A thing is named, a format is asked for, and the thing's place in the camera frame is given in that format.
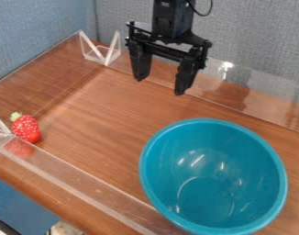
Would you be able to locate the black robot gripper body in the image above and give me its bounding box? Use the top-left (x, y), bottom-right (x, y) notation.
top-left (127, 20), bottom-right (212, 69)

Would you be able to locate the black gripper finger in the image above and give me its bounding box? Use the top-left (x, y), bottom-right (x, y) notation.
top-left (174, 58), bottom-right (200, 95)
top-left (128, 42), bottom-right (152, 82)

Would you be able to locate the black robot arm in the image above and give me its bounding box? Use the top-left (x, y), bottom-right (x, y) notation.
top-left (127, 0), bottom-right (214, 95)

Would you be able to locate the blue plastic bowl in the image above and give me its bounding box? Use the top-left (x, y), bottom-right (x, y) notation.
top-left (139, 117), bottom-right (288, 235)

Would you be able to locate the red toy strawberry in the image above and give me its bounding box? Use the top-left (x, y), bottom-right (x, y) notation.
top-left (9, 112), bottom-right (41, 143)

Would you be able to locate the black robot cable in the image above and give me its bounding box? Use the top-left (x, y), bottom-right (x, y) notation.
top-left (186, 0), bottom-right (215, 17)

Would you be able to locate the clear acrylic barrier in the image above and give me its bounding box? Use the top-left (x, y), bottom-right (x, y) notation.
top-left (77, 30), bottom-right (299, 136)
top-left (0, 133), bottom-right (187, 235)

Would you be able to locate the clear acrylic front barrier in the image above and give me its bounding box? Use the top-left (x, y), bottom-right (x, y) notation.
top-left (0, 133), bottom-right (187, 235)

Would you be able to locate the clear acrylic corner bracket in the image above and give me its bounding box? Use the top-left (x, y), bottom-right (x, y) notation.
top-left (79, 31), bottom-right (121, 66)

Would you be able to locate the clear acrylic back barrier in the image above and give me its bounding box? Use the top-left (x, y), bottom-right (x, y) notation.
top-left (77, 30), bottom-right (299, 136)

